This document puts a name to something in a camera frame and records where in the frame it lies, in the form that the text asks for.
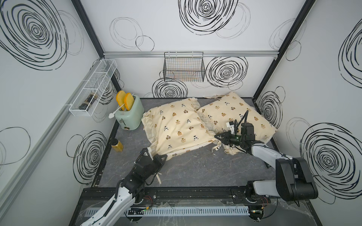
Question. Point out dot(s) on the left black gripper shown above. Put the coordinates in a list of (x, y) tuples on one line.
[(158, 157)]

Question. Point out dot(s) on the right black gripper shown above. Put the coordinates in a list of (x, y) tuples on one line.
[(226, 140)]

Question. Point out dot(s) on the cream bear-print pillow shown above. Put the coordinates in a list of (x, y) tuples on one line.
[(231, 107), (176, 128)]

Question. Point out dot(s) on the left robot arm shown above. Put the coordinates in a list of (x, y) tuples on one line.
[(129, 190)]

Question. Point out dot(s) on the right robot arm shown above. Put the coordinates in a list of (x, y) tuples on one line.
[(293, 181)]

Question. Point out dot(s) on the yellow juice bottle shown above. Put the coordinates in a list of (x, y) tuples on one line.
[(116, 145)]

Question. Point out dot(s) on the mint green toaster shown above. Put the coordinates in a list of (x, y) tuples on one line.
[(130, 120)]

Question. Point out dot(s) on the right yellow toast slice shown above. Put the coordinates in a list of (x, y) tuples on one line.
[(128, 101)]

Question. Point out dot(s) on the yellow toast slice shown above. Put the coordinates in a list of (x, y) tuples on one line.
[(128, 101), (120, 99)]

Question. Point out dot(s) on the left yellow toast slice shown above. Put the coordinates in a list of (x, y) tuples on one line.
[(120, 99)]

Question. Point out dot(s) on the dark bottle in shelf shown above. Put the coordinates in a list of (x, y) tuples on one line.
[(88, 102)]

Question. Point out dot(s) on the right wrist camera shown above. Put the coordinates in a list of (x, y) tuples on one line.
[(232, 126)]

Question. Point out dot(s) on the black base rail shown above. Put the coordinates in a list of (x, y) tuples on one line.
[(154, 195)]

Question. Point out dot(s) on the white slotted cable duct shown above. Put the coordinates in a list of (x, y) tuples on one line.
[(189, 211)]

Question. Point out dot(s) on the white wire wall shelf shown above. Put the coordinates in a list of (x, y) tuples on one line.
[(98, 82)]

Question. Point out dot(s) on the black wire wall basket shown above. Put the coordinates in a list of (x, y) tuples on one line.
[(184, 67)]

